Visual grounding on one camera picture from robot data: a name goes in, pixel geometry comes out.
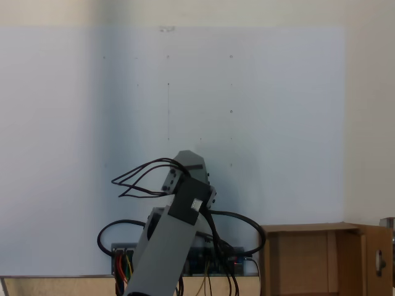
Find red jumper wire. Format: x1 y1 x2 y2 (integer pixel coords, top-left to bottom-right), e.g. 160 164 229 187
114 253 125 294

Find thin yellow wire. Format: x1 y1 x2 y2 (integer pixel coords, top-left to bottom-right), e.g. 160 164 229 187
196 257 214 296

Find circuit board with jumper wires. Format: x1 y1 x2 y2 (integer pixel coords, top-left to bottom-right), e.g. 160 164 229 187
110 242 138 276

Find black arm cable loops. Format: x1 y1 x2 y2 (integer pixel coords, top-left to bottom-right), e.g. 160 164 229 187
202 209 267 257

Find yellow jumper wire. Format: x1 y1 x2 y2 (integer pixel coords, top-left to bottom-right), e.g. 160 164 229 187
124 256 135 280

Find open cardboard box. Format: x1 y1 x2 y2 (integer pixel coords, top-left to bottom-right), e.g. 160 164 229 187
260 221 395 296

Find thin black gripper motor cables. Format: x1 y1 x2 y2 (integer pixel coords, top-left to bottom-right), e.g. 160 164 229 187
111 157 186 199

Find aluminium profile post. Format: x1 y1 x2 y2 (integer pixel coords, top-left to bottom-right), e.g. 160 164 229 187
379 217 395 238

